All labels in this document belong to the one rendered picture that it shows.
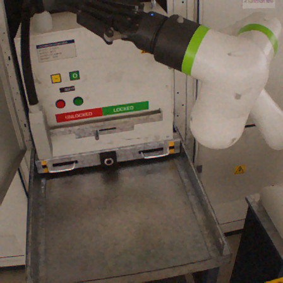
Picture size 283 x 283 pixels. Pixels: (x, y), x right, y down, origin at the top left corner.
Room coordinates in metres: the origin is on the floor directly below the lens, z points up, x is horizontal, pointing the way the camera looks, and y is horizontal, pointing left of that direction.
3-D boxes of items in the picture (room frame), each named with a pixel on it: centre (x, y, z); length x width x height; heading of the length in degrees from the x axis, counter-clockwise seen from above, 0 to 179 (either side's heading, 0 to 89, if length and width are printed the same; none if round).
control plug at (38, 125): (0.98, 0.32, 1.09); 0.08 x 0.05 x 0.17; 8
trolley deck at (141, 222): (0.92, 0.10, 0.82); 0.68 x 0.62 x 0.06; 8
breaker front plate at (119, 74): (1.08, 0.13, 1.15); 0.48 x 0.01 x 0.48; 98
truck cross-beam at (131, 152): (1.09, 0.13, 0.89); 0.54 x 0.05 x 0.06; 98
